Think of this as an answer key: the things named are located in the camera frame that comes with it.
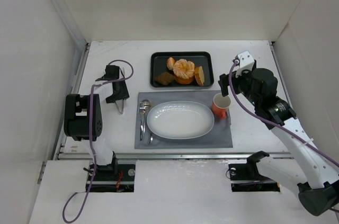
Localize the sliced brown bread loaf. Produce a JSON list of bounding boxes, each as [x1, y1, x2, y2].
[[194, 66, 205, 86]]

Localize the silver fork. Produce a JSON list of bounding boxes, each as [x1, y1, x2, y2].
[[144, 104, 153, 145]]

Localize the white front cover board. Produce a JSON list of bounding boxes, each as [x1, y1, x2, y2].
[[30, 160, 337, 223]]

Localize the small oval sesame roll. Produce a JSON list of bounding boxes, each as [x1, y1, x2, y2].
[[166, 57, 175, 70]]

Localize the sesame twisted bread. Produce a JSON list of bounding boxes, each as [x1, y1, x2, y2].
[[173, 59, 195, 79]]

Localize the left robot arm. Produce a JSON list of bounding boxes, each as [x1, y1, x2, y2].
[[64, 65, 129, 176]]

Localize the black rectangular tray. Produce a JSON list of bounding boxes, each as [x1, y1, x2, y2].
[[150, 51, 215, 88]]

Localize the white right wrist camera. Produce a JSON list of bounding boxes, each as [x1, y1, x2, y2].
[[234, 50, 255, 77]]

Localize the metal tongs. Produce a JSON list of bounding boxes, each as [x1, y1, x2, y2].
[[115, 67, 125, 115]]

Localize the brown chocolate croissant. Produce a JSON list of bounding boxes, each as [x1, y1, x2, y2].
[[155, 72, 175, 86]]

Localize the white oval plate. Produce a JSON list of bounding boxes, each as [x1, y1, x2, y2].
[[148, 101, 215, 140]]

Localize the orange cup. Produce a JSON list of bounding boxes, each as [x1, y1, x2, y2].
[[211, 93, 231, 120]]

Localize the smooth orange round bun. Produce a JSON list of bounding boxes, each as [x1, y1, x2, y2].
[[175, 76, 194, 85]]

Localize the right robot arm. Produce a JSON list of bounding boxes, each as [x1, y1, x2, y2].
[[218, 68, 338, 216]]

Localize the silver spoon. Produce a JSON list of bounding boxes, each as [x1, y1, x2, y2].
[[139, 100, 150, 141]]

